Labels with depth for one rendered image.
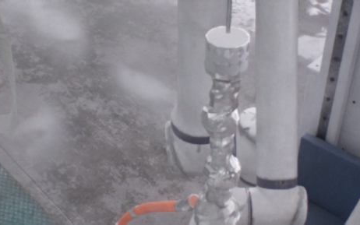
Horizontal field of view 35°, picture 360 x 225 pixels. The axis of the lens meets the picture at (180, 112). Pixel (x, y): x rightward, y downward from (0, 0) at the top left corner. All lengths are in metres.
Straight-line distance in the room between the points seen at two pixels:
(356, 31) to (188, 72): 0.41
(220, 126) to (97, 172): 2.09
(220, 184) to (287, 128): 0.64
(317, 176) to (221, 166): 1.12
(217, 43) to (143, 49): 2.94
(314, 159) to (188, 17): 0.60
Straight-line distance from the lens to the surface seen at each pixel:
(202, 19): 1.23
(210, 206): 0.58
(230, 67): 0.46
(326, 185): 1.65
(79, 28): 3.67
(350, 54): 1.45
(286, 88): 1.16
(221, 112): 0.50
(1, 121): 1.32
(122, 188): 2.49
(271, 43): 1.16
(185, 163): 1.49
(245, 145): 1.49
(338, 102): 1.53
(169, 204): 0.67
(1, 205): 2.51
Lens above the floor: 1.76
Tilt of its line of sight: 38 degrees down
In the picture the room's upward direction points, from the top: straight up
